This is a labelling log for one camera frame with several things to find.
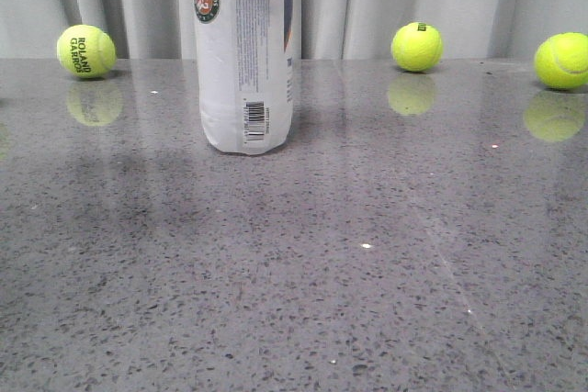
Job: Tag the white tennis ball can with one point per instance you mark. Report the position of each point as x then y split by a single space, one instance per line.
245 64

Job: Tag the Wilson tennis ball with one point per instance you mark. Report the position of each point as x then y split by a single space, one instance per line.
417 47

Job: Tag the Roland Garros tennis ball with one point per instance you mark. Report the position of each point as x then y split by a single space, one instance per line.
86 51

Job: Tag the yellow tennis ball far right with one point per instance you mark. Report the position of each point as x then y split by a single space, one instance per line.
560 61

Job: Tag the grey pleated curtain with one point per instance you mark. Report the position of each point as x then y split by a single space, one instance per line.
322 29

